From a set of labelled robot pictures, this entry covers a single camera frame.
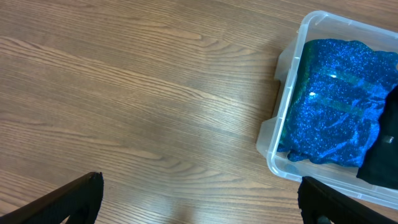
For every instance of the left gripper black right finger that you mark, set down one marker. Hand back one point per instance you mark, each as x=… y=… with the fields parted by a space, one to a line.
x=320 y=203

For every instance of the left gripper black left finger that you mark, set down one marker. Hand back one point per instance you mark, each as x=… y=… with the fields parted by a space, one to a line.
x=76 y=202

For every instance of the small black garment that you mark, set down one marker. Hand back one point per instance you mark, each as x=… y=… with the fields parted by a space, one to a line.
x=380 y=162

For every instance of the blue sequin cloth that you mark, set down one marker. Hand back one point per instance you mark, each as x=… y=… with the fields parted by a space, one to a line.
x=338 y=97

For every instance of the clear plastic storage bin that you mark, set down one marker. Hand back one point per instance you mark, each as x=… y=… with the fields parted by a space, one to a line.
x=317 y=25

